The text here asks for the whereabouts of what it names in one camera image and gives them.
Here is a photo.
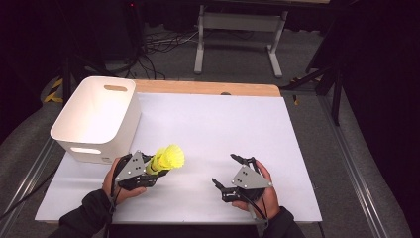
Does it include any white plastic storage bin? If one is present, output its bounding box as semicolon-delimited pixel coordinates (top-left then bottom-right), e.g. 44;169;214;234
50;75;143;166

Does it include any yellow black hazard tape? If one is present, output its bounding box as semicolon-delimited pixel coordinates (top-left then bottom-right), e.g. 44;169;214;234
289;76;323;107
44;76;64;104

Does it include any aluminium floor rail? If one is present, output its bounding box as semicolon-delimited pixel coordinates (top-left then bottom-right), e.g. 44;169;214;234
316;95;389;238
0;137;58;234

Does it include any tangle of black floor cables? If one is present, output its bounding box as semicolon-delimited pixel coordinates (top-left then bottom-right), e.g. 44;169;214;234
125;28;256;81

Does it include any grey metal frame desk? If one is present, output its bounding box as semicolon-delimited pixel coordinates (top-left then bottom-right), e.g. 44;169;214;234
193;0;331;79

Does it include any black tripod stand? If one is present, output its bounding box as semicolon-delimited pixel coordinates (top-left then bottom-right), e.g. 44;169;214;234
280;63;345;127
60;54;112;105

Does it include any long black floor cable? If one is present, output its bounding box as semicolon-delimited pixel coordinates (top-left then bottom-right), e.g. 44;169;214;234
0;165;65;222

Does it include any person's right hand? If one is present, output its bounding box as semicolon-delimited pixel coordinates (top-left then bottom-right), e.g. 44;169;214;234
232;159;281;220

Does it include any dark device with red light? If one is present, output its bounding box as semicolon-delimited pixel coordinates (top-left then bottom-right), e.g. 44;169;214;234
122;0;148;63

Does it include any person's left hand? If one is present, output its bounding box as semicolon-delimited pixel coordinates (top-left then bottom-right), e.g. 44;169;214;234
101;157;148;206

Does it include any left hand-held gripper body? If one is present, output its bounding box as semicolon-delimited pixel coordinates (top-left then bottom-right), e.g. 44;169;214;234
115;150;157;192

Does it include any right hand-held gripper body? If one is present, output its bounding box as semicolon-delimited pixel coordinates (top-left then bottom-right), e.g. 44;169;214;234
222;164;273;203

